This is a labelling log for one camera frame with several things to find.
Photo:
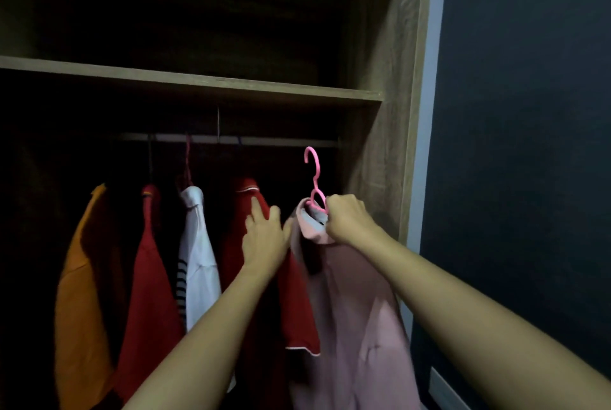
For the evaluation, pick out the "wooden wardrobe shelf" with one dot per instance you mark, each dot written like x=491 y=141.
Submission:
x=191 y=82

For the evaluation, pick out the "red hanger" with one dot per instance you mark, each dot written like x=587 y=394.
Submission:
x=187 y=161

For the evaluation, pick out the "red shirt with white trim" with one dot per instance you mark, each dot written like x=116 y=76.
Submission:
x=298 y=314

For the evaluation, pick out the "plain red shirt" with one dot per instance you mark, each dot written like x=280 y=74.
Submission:
x=150 y=309

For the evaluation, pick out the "person's right fingers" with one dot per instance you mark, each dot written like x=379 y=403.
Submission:
x=334 y=219

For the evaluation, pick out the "orange shirt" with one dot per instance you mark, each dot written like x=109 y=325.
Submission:
x=79 y=319

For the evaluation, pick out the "white shirt with black stripes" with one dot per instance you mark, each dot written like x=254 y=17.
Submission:
x=200 y=271

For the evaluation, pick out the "white baseboard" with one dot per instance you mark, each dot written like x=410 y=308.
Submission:
x=441 y=393

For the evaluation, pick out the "person's left thumb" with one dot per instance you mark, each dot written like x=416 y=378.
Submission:
x=288 y=231

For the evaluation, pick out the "wooden wardrobe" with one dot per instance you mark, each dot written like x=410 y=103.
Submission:
x=382 y=90

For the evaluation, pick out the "pink plastic hanger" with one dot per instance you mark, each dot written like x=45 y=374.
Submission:
x=315 y=176

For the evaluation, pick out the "metal rail support rod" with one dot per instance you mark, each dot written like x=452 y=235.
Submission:
x=218 y=123

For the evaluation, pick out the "pink shirt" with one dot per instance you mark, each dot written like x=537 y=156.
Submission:
x=353 y=328

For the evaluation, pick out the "person's right forearm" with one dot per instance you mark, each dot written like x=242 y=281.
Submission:
x=477 y=324

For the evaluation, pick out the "person's left middle finger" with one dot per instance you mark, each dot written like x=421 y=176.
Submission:
x=258 y=210

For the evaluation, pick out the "person's left hand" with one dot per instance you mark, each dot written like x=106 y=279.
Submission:
x=263 y=245

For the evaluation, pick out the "person's right hand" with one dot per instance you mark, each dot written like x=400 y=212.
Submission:
x=351 y=221

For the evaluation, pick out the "person's left forearm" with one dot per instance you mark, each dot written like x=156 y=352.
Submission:
x=210 y=338

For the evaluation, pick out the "metal clothes rail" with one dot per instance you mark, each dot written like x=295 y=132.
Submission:
x=277 y=141

